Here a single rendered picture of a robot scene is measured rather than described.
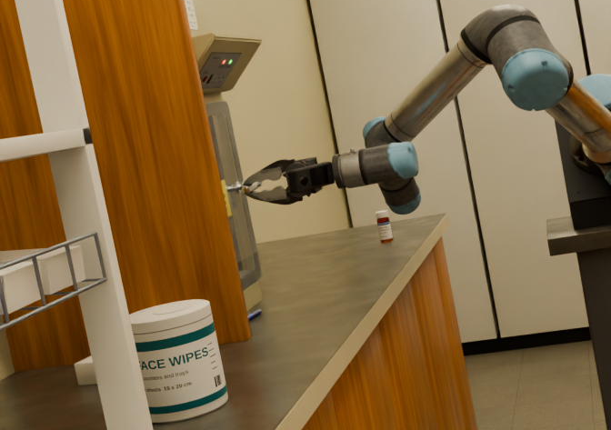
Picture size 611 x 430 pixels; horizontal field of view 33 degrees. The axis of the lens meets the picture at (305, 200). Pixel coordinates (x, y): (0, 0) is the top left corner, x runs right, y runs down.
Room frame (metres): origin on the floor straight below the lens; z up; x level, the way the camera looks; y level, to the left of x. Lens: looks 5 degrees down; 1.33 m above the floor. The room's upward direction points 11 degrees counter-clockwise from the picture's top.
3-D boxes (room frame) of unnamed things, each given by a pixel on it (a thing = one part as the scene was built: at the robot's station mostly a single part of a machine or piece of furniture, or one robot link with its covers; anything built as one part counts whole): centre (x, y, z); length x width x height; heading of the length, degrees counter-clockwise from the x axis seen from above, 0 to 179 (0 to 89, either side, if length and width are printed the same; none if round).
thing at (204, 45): (2.12, 0.12, 1.46); 0.32 x 0.12 x 0.10; 165
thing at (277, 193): (2.18, 0.07, 1.18); 0.09 x 0.06 x 0.03; 75
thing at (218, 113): (2.13, 0.17, 1.19); 0.30 x 0.01 x 0.40; 164
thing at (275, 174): (2.18, 0.07, 1.22); 0.09 x 0.06 x 0.03; 75
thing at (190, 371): (1.48, 0.23, 1.02); 0.13 x 0.13 x 0.15
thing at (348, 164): (2.13, -0.11, 1.20); 0.08 x 0.05 x 0.08; 165
